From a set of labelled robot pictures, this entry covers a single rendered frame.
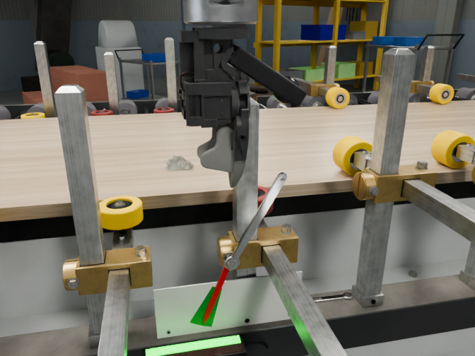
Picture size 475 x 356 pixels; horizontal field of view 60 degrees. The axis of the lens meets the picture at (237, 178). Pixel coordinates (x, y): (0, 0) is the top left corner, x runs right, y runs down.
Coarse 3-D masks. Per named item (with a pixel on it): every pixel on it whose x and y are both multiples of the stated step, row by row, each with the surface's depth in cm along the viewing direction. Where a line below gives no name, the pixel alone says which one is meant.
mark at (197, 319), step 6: (210, 294) 70; (204, 300) 70; (216, 300) 71; (204, 306) 71; (216, 306) 71; (198, 312) 71; (204, 312) 71; (192, 318) 71; (198, 318) 71; (210, 318) 72; (198, 324) 72; (204, 324) 72; (210, 324) 72
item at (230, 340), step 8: (232, 336) 71; (184, 344) 70; (192, 344) 70; (200, 344) 70; (208, 344) 70; (216, 344) 70; (224, 344) 70; (152, 352) 68; (160, 352) 68; (168, 352) 68; (176, 352) 68
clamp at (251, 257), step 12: (264, 228) 73; (276, 228) 73; (228, 240) 69; (252, 240) 69; (264, 240) 69; (276, 240) 69; (288, 240) 70; (252, 252) 69; (288, 252) 71; (240, 264) 69; (252, 264) 70
